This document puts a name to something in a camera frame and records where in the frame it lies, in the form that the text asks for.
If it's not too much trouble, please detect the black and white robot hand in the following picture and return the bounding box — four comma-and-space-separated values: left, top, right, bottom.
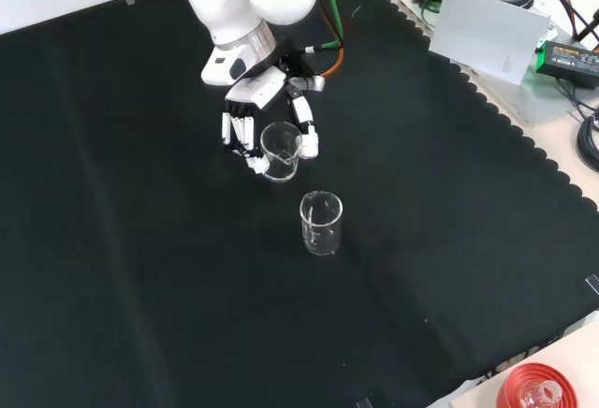
219, 37, 328, 175

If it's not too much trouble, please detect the small clear glass beaker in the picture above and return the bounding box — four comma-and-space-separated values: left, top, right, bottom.
259, 121, 301, 183

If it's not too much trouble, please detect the tall clear glass beaker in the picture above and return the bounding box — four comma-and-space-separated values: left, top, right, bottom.
299, 190, 344, 256

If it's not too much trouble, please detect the black bench cloth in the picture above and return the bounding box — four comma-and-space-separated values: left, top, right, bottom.
0, 0, 599, 408

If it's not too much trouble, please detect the pale board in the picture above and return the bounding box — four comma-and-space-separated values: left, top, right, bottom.
428, 0, 552, 86

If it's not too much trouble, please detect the black power adapter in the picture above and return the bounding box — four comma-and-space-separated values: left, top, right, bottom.
534, 40, 599, 90

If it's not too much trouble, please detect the red ribbed round dish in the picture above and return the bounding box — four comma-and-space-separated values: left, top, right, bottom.
495, 361, 577, 408

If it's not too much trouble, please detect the small clear glass flask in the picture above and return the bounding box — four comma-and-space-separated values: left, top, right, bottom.
520, 380, 563, 408

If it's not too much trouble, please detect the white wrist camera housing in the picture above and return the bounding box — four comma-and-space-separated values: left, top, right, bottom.
200, 45, 250, 87

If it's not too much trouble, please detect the green cable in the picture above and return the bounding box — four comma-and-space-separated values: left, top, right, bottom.
303, 0, 346, 53
419, 0, 440, 30

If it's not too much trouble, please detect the grey metal base plate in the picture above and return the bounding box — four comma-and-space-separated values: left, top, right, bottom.
397, 0, 599, 127

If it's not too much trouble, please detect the black cable coil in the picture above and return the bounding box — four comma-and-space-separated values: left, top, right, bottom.
576, 108, 599, 171

